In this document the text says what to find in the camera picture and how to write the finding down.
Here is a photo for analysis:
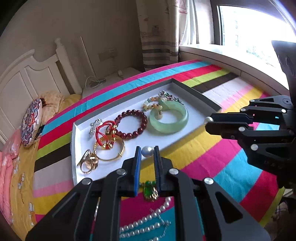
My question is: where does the red cord charm bracelet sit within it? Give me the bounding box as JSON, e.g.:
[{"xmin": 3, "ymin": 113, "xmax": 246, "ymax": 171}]
[{"xmin": 95, "ymin": 119, "xmax": 118, "ymax": 150}]

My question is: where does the beige fuzzy pillow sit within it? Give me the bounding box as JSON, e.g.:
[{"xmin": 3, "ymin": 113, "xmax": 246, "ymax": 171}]
[{"xmin": 39, "ymin": 90, "xmax": 65, "ymax": 125}]

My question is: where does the striped beige curtain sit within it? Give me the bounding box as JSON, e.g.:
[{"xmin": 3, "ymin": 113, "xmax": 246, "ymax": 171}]
[{"xmin": 136, "ymin": 1, "xmax": 191, "ymax": 71}]

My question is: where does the wall power outlet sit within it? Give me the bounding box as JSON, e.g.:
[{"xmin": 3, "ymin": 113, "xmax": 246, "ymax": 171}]
[{"xmin": 98, "ymin": 48, "xmax": 117, "ymax": 61}]

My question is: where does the gold bangle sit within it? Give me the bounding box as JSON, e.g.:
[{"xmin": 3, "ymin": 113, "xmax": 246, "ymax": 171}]
[{"xmin": 93, "ymin": 135, "xmax": 125, "ymax": 162}]

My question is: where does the white wooden headboard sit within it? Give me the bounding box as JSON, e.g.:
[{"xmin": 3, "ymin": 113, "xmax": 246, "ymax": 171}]
[{"xmin": 1, "ymin": 38, "xmax": 82, "ymax": 144}]

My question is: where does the pink folded quilt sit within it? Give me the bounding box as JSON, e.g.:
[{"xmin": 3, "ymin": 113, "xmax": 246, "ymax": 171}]
[{"xmin": 1, "ymin": 128, "xmax": 21, "ymax": 225}]

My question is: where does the rose gold crossover ring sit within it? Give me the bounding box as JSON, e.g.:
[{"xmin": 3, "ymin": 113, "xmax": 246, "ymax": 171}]
[{"xmin": 76, "ymin": 149, "xmax": 99, "ymax": 175}]

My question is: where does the large pearl earring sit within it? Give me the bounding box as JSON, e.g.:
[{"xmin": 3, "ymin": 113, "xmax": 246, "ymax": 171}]
[{"xmin": 142, "ymin": 146, "xmax": 154, "ymax": 158}]

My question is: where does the yellow daisy bedsheet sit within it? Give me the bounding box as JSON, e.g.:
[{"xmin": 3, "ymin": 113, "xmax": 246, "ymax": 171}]
[{"xmin": 4, "ymin": 94, "xmax": 81, "ymax": 240}]

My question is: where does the grey shallow jewelry tray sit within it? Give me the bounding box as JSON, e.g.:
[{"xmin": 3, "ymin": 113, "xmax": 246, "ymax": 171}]
[{"xmin": 70, "ymin": 78, "xmax": 223, "ymax": 187}]

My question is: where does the dark red bead bracelet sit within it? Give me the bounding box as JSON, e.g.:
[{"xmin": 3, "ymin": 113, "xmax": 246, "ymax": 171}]
[{"xmin": 113, "ymin": 109, "xmax": 148, "ymax": 141}]

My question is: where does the white pearl necklace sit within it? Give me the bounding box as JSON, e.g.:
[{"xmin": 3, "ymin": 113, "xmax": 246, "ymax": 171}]
[{"xmin": 119, "ymin": 196, "xmax": 173, "ymax": 241}]

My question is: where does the green gem gold pendant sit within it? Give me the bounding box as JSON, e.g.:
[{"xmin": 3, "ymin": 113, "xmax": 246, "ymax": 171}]
[{"xmin": 140, "ymin": 181, "xmax": 159, "ymax": 202}]

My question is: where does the round patterned cushion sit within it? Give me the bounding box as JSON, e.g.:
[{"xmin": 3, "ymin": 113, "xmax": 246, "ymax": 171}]
[{"xmin": 21, "ymin": 98, "xmax": 43, "ymax": 147}]

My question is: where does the striped colourful blanket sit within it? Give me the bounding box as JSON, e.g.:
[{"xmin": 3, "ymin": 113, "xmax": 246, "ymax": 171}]
[{"xmin": 32, "ymin": 59, "xmax": 286, "ymax": 241}]

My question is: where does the white charging cable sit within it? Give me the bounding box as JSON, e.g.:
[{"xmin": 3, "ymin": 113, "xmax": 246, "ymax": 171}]
[{"xmin": 85, "ymin": 69, "xmax": 125, "ymax": 88}]

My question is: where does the silver rhinestone pearl brooch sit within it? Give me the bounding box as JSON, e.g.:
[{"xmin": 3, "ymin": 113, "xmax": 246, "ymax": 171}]
[{"xmin": 88, "ymin": 118, "xmax": 103, "ymax": 139}]

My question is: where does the white bedside table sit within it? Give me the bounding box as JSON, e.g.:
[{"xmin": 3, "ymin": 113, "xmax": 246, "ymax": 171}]
[{"xmin": 82, "ymin": 67, "xmax": 142, "ymax": 98}]

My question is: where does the window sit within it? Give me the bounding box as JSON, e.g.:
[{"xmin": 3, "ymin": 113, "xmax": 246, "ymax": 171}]
[{"xmin": 180, "ymin": 1, "xmax": 295, "ymax": 88}]

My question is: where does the green jade bangle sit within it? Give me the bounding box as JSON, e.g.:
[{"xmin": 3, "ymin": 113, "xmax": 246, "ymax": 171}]
[{"xmin": 149, "ymin": 101, "xmax": 189, "ymax": 134}]

